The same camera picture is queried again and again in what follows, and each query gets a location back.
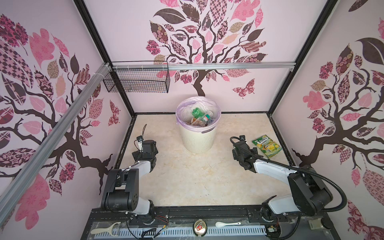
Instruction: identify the white bin with pink liner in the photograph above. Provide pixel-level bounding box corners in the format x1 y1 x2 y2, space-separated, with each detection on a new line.
176 96 222 154

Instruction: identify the brown Nescafe bottle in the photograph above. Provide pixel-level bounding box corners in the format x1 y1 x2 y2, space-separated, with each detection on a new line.
191 118 206 128

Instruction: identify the green Sprite bottle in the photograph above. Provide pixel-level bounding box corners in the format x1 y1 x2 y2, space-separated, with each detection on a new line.
192 108 205 119

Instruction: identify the white flower label tea bottle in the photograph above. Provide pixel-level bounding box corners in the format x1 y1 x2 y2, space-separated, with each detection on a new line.
201 111 213 126

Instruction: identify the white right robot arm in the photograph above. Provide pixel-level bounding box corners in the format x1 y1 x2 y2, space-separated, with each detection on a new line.
231 138 333 220

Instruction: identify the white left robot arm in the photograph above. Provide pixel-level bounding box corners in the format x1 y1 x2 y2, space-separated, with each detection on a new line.
101 140 158 218

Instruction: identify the green Fox's candy bag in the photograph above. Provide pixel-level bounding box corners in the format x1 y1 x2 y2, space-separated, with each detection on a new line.
252 135 282 159

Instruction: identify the white plastic spoon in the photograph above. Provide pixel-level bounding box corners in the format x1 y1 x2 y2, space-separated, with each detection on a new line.
215 222 242 228

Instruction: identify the silver drink can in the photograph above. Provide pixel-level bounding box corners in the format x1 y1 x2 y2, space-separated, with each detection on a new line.
193 219 208 237

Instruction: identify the white vegetable peeler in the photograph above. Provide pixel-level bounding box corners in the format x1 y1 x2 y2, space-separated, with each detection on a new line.
90 222 121 237

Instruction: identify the small beige box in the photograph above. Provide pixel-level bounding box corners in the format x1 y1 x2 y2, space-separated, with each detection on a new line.
308 218 323 231

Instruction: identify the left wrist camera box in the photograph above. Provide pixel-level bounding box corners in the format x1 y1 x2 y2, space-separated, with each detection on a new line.
135 136 144 151

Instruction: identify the black wire basket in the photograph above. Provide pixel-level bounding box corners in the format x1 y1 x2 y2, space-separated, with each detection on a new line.
103 60 171 93

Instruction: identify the white slotted cable duct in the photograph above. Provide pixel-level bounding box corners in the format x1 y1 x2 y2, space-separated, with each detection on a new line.
91 226 267 240

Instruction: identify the black corrugated cable hose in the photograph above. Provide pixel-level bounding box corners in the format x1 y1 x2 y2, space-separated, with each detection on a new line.
229 136 348 213

